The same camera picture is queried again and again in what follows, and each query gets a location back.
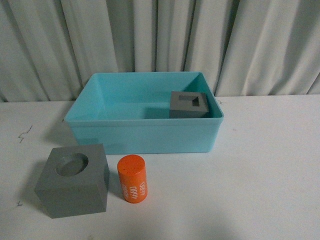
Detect gray cube with square hole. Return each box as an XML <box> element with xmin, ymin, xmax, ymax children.
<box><xmin>169</xmin><ymin>91</ymin><xmax>210</xmax><ymax>119</ymax></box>

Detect gray cube with round hole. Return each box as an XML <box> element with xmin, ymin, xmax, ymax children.
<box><xmin>34</xmin><ymin>144</ymin><xmax>110</xmax><ymax>219</ymax></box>

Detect light blue plastic box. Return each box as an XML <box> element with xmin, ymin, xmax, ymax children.
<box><xmin>64</xmin><ymin>72</ymin><xmax>224</xmax><ymax>154</ymax></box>

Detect orange cylinder with white print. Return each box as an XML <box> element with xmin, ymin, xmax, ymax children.
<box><xmin>117</xmin><ymin>154</ymin><xmax>148</xmax><ymax>204</ymax></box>

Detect white pleated curtain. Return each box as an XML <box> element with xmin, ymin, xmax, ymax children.
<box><xmin>0</xmin><ymin>0</ymin><xmax>320</xmax><ymax>102</ymax></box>

